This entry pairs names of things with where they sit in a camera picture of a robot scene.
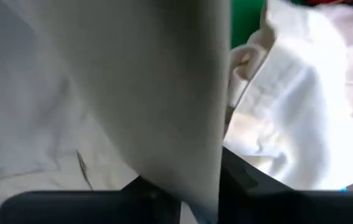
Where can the red plastic bin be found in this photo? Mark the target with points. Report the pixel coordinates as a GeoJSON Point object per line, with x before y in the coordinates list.
{"type": "Point", "coordinates": [328, 1]}

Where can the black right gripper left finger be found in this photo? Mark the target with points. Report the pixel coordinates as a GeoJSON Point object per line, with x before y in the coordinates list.
{"type": "Point", "coordinates": [86, 208]}

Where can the green table mat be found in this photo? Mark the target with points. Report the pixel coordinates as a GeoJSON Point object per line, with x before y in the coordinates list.
{"type": "Point", "coordinates": [245, 21]}

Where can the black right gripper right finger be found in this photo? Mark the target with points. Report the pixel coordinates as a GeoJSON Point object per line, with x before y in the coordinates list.
{"type": "Point", "coordinates": [273, 208]}

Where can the cream white garment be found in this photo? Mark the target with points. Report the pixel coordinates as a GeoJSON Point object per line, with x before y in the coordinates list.
{"type": "Point", "coordinates": [288, 109]}

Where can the khaki shorts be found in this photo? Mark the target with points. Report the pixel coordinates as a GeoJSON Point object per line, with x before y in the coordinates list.
{"type": "Point", "coordinates": [148, 93]}

